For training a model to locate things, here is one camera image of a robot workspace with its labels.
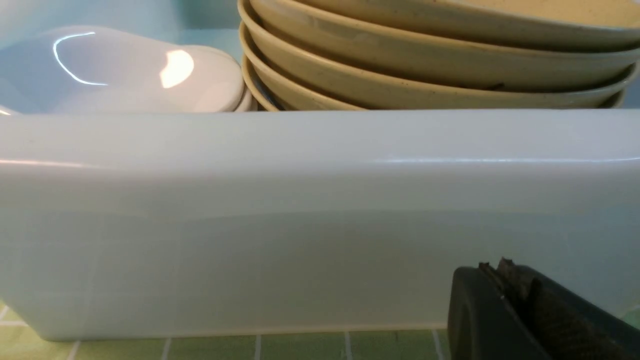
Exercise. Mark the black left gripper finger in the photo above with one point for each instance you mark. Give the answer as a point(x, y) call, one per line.
point(514, 312)

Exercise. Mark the large white plastic tub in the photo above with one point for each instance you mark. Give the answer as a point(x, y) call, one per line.
point(193, 225)

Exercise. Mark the stack of tan bowls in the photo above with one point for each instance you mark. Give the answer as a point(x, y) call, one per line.
point(374, 67)

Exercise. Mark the stack of white dishes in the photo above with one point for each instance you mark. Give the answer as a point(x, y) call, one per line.
point(101, 70)

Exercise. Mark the green checkered tablecloth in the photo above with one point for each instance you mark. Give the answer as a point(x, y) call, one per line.
point(19, 342)

